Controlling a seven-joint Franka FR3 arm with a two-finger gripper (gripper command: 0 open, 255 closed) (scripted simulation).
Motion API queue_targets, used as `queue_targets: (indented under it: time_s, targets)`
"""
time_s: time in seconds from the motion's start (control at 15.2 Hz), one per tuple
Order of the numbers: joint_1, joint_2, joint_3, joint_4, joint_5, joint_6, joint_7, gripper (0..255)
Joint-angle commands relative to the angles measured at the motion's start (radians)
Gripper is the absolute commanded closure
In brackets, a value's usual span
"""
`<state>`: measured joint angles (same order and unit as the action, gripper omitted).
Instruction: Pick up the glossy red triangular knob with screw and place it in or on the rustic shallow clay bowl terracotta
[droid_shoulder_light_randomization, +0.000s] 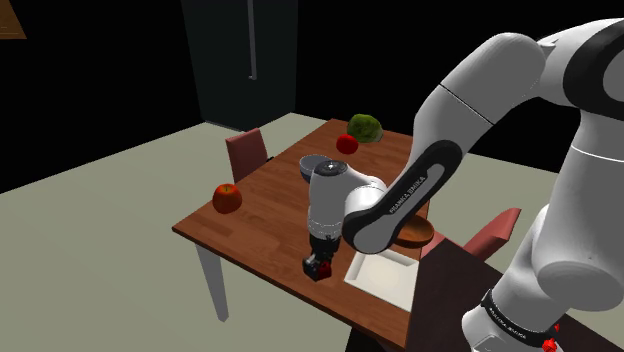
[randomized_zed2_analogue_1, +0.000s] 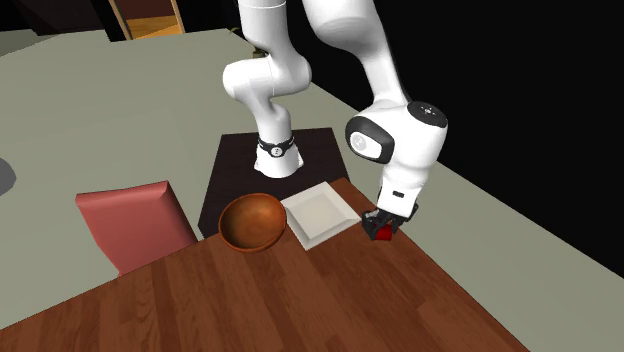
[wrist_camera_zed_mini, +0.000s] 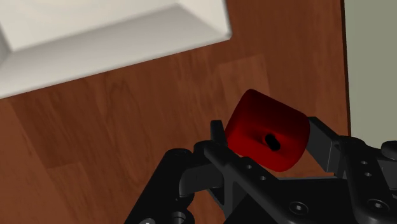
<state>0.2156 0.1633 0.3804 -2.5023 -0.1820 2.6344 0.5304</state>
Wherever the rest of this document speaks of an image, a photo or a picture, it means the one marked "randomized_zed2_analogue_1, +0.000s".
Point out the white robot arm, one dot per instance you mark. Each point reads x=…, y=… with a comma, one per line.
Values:
x=273, y=78

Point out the red chair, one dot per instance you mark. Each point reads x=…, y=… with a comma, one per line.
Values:
x=134, y=222

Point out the wooden doorway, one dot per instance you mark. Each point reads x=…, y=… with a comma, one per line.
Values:
x=146, y=22

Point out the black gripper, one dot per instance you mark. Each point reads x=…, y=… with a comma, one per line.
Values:
x=378, y=222

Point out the brown wooden bowl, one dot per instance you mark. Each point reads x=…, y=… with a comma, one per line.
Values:
x=252, y=222

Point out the white square plate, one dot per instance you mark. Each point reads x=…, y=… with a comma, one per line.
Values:
x=319, y=213

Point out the small red cup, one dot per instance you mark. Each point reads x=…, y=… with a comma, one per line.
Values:
x=384, y=234

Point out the dark robot stand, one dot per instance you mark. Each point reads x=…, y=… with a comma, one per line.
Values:
x=234, y=166

